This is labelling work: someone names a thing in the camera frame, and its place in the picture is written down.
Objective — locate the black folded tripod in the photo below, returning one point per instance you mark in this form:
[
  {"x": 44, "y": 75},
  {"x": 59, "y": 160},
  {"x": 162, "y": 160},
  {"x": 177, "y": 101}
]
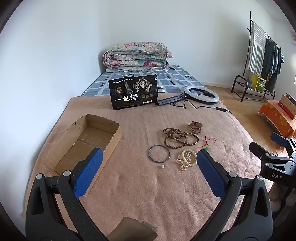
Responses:
[{"x": 170, "y": 100}]

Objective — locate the folded floral quilt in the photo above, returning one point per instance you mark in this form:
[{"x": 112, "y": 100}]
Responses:
[{"x": 136, "y": 56}]

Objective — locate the black metal clothes rack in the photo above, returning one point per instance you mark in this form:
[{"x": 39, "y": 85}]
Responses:
[{"x": 238, "y": 80}]

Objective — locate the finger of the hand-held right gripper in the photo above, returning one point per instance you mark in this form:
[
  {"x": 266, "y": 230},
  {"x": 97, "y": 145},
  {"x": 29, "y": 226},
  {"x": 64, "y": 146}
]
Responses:
[
  {"x": 278, "y": 139},
  {"x": 260, "y": 151}
]

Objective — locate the cardboard box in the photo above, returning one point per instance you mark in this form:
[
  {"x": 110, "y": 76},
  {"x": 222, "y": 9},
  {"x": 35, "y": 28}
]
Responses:
[{"x": 69, "y": 153}]

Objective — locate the dark flat box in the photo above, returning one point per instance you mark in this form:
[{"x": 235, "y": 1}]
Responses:
[{"x": 291, "y": 97}]

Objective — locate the orange patterned cloth-covered box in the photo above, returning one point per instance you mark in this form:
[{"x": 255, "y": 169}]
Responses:
[{"x": 275, "y": 115}]

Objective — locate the dark metal bangle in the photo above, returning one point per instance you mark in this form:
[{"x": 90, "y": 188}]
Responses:
[{"x": 149, "y": 153}]

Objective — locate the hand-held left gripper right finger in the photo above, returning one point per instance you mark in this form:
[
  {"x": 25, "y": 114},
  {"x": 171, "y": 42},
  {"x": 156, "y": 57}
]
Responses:
[{"x": 210, "y": 171}]

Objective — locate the beige flat box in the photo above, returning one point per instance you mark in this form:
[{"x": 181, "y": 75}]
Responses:
[{"x": 288, "y": 105}]

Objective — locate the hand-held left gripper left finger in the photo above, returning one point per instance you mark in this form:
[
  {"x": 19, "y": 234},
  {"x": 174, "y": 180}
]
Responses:
[{"x": 89, "y": 171}]

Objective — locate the blue checkered bed sheet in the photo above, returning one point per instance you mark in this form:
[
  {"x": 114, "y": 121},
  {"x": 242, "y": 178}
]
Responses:
[{"x": 170, "y": 75}]

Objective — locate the tan fleece blanket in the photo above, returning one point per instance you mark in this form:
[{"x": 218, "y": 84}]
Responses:
[{"x": 138, "y": 192}]

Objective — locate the black printed snack bag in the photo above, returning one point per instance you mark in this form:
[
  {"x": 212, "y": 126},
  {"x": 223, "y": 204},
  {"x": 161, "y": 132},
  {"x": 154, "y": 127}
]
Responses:
[{"x": 133, "y": 92}]

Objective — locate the striped hanging cloth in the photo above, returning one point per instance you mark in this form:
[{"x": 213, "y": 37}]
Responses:
[{"x": 256, "y": 51}]

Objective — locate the red flat box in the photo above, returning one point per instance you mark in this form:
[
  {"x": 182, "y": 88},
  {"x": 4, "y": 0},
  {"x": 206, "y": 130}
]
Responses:
[{"x": 283, "y": 107}]

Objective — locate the dark hanging clothes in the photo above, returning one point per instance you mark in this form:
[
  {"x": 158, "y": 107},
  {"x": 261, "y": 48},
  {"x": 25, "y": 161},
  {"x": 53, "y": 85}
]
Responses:
[{"x": 270, "y": 58}]

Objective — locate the yellow carton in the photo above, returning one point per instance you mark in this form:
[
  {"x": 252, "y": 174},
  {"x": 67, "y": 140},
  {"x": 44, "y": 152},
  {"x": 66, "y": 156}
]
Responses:
[{"x": 259, "y": 83}]

